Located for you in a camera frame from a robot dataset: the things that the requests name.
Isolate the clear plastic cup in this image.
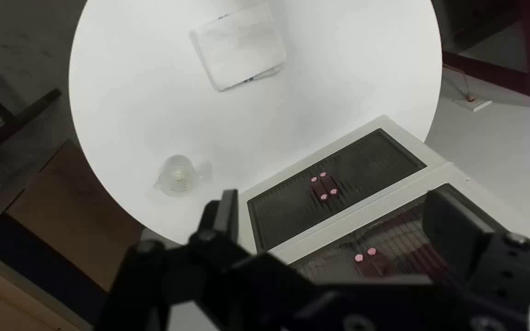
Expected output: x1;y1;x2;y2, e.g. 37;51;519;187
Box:
153;154;213;198

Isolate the dark chair frame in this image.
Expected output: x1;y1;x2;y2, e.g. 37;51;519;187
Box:
0;88;64;169

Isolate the white folded cloth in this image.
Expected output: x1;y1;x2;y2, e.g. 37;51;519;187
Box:
190;3;289;93

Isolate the dark red furniture frame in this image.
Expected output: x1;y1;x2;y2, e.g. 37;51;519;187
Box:
440;0;530;106

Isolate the black banded cardboard box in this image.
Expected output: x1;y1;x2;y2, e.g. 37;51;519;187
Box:
0;139;147;308

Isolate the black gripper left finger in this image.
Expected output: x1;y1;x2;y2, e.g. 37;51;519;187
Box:
96;187;291;331

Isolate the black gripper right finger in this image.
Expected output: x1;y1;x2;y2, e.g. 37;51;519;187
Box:
363;187;530;331

